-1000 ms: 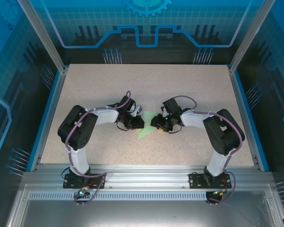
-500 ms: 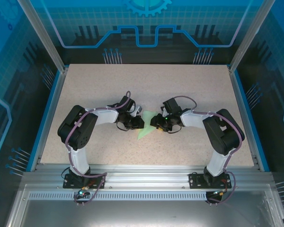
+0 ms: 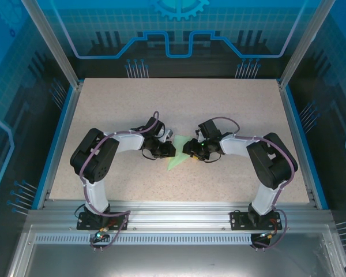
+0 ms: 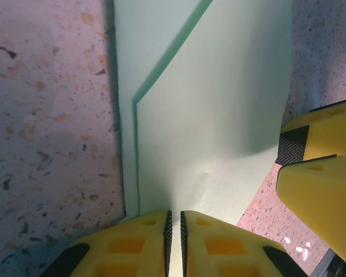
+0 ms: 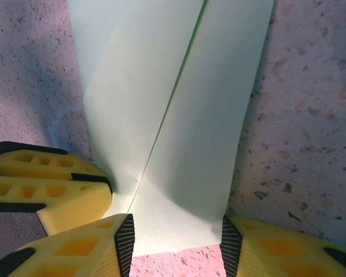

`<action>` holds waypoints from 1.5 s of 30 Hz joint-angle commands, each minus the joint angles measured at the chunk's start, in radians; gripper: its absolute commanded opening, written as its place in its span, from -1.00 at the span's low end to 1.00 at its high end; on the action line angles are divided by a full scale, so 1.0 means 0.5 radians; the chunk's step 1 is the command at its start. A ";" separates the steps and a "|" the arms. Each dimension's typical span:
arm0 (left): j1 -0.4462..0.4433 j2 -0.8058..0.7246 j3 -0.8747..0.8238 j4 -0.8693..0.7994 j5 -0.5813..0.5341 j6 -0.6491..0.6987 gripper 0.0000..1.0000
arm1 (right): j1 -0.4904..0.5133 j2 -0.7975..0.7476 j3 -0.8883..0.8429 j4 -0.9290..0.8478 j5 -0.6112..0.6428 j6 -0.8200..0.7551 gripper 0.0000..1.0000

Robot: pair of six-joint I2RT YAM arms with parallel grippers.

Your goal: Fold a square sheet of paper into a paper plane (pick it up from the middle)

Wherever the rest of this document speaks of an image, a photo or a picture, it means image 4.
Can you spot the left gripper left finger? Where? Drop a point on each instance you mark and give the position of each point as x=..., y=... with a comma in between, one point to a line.
x=127, y=254

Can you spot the light green paper sheet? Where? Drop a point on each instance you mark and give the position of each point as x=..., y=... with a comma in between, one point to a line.
x=204, y=115

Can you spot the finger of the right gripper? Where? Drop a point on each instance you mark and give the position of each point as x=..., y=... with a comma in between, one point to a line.
x=334, y=135
x=328, y=202

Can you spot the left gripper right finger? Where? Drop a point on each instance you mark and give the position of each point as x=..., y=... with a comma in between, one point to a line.
x=225, y=254

